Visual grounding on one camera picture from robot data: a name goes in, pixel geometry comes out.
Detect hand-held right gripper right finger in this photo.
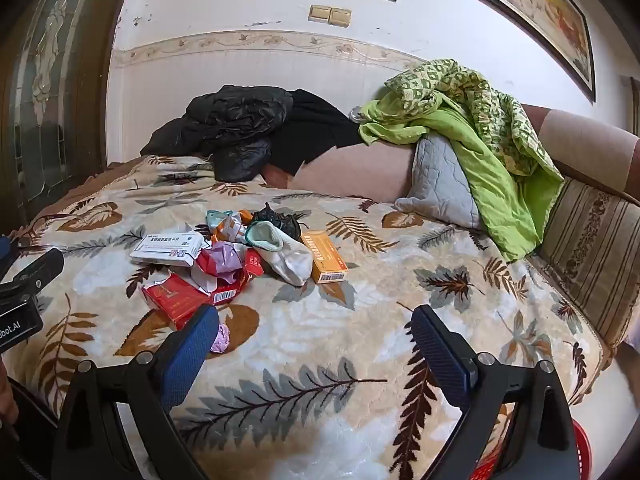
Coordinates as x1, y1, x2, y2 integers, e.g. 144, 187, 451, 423
410, 304, 586, 480

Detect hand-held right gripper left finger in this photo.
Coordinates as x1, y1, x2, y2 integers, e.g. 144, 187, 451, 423
50, 304, 221, 480

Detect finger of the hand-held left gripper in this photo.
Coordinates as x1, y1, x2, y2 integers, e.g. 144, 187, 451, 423
0, 247, 66, 297

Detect small purple paper scrap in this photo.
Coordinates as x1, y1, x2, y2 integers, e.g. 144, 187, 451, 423
209, 323, 230, 354

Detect torn red carton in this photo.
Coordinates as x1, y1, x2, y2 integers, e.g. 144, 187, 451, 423
141, 272, 222, 332

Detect purple wrapper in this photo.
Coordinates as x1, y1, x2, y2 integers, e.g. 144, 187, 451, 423
197, 241, 247, 283

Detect white medicine box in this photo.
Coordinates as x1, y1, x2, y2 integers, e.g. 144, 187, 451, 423
129, 231, 212, 269

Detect orange and white wrapper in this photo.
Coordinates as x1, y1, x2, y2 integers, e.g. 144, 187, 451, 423
210, 209, 253, 247

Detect orange medicine box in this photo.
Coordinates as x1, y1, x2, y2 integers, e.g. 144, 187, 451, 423
301, 230, 349, 285

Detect black plastic bag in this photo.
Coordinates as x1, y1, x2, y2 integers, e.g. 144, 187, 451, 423
251, 202, 302, 241

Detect red plastic basket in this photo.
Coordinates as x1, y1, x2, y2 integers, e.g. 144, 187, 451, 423
470, 419, 594, 480

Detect person's left forearm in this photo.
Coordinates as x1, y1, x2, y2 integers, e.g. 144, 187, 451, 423
0, 364, 21, 442

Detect eyeglasses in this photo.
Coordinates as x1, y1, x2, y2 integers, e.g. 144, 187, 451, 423
9, 212, 68, 252

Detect leaf printed blanket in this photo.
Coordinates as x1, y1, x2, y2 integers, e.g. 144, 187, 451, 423
0, 154, 618, 480

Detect grey quilted pillow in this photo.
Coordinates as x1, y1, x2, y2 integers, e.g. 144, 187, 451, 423
394, 136, 485, 231

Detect striped sofa cushion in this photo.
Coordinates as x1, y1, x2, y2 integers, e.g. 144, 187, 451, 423
530, 177, 640, 348

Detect wooden glass door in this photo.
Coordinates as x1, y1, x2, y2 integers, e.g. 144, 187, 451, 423
0, 0, 142, 235

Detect brown and pink sofa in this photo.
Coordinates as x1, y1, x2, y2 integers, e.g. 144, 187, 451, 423
262, 102, 640, 406

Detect green patterned quilt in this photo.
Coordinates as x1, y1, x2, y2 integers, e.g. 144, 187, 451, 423
358, 59, 566, 263

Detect black puffer jacket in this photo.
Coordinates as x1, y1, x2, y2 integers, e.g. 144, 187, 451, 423
140, 85, 295, 182

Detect framed wall painting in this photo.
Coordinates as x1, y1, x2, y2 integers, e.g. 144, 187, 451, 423
400, 0, 597, 104

